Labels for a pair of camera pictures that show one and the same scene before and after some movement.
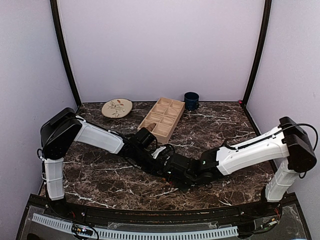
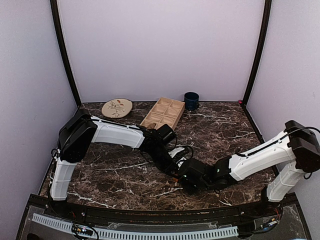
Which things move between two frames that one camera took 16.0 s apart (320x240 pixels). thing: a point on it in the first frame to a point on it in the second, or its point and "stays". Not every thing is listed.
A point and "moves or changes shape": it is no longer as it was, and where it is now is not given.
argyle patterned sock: x=164 y=181 moves or changes shape
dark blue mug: x=191 y=99 stays
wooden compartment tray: x=166 y=114 stays
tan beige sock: x=151 y=126 stays
